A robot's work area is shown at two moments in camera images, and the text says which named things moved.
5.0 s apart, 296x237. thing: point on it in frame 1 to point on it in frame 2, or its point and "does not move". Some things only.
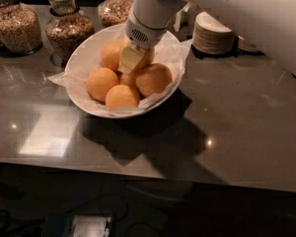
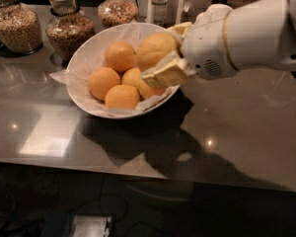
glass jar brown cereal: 66,28 does not move
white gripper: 146,33 to 205,48
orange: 111,53 does not move
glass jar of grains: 16,26 does not move
